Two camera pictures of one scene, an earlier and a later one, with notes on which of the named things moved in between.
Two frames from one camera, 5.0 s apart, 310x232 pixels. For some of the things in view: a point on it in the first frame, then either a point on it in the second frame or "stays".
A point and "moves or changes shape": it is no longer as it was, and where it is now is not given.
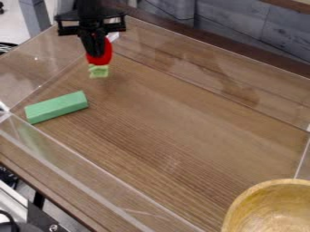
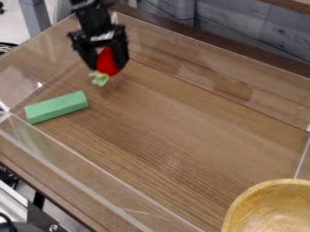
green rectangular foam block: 62,105 stays
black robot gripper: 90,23 to 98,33
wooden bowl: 273,207 stays
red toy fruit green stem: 98,62 moves or changes shape
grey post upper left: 35,14 stays
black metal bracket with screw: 38,217 stays
